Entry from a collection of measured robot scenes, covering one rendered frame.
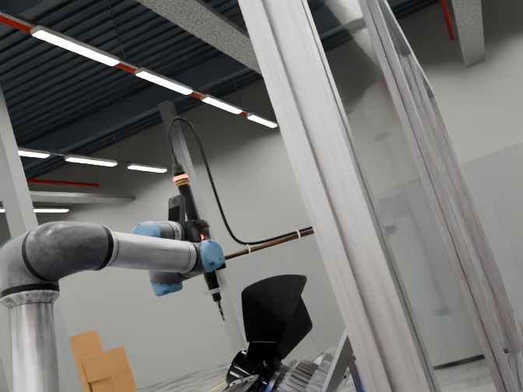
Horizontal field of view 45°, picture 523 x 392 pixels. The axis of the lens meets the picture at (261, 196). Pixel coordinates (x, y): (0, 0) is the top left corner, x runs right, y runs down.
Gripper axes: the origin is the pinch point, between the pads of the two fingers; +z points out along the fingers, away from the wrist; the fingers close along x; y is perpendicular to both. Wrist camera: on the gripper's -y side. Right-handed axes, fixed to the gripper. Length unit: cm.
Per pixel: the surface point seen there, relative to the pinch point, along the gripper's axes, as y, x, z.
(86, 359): 45, -532, 631
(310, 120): 13, 72, -133
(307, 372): 50, 18, 2
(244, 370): 45.0, -0.2, 1.1
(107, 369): 67, -502, 631
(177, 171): -17.2, 0.3, -4.8
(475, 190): -7, 69, 544
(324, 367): 50, 23, 3
